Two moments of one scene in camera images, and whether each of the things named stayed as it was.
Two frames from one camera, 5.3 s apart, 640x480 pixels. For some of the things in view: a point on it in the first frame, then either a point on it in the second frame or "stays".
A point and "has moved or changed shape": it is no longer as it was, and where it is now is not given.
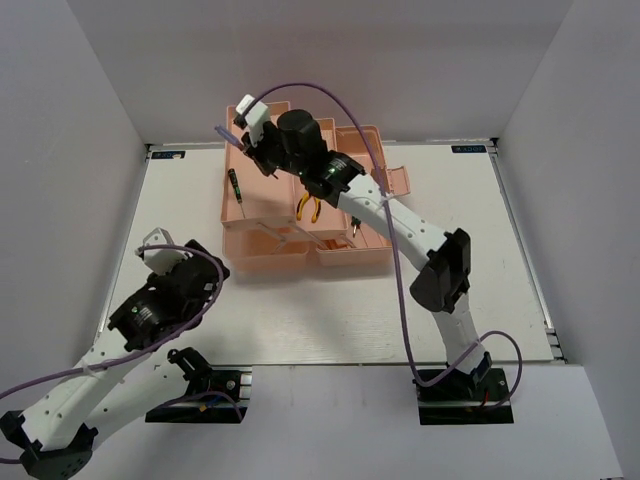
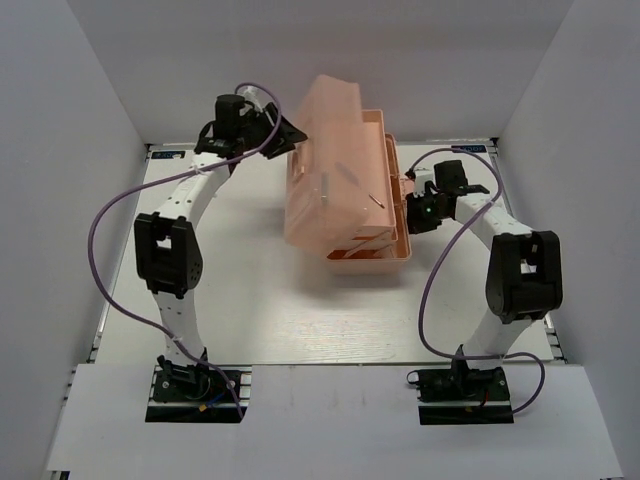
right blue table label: [468, 149] stays
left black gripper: [160, 280] to [288, 136]
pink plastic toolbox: [268, 224] has moved or changed shape
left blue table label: [168, 154] stays
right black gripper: [256, 153] to [414, 223]
